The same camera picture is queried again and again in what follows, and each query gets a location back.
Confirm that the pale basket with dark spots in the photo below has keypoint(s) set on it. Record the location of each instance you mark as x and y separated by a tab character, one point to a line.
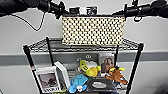
93	31

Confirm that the white box with portrait print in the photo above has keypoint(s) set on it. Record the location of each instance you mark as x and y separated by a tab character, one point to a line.
106	64

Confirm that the orange plush toy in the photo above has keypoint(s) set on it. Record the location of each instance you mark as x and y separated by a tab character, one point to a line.
116	76

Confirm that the yellow plush toy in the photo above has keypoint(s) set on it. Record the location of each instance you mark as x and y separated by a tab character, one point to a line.
89	69

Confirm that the white box with photo print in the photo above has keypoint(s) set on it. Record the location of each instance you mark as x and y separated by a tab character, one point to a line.
48	80

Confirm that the white wall socket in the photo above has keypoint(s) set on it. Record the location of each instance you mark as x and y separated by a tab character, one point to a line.
88	57

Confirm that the light blue plush toy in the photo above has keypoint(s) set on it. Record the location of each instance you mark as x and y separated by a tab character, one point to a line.
78	83

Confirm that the grey flat printed box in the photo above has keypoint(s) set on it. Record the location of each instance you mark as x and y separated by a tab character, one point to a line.
101	86

